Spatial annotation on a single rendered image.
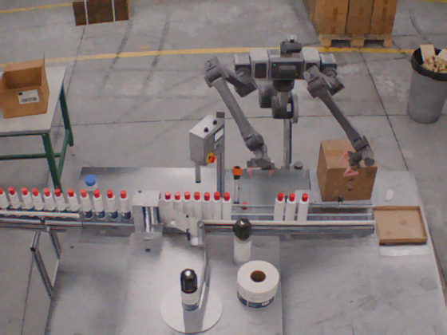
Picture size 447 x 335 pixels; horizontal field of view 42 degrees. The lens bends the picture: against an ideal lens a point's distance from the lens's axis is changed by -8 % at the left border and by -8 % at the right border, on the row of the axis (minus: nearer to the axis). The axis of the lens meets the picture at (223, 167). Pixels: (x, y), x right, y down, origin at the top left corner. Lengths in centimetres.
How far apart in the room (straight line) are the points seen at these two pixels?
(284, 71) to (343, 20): 308
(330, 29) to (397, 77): 88
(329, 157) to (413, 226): 65
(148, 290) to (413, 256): 146
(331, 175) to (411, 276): 74
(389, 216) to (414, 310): 68
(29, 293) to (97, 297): 124
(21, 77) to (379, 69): 358
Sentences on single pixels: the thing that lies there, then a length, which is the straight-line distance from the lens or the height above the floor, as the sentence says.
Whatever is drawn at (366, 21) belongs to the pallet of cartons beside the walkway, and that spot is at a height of 31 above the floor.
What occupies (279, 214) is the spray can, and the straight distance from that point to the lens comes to 338.
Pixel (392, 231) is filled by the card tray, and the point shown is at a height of 83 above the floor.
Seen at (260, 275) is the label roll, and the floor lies 99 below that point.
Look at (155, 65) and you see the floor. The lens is 623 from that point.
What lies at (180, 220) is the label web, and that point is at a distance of 329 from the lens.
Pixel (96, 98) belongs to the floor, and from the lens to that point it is 588.
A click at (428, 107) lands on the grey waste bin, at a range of 566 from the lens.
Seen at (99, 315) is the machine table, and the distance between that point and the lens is 317.
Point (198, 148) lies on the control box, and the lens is 310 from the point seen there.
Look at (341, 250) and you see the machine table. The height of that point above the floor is 83.
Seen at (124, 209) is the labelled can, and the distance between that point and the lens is 341.
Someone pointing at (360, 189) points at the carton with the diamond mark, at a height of 94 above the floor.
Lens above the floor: 344
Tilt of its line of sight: 43 degrees down
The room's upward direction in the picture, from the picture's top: straight up
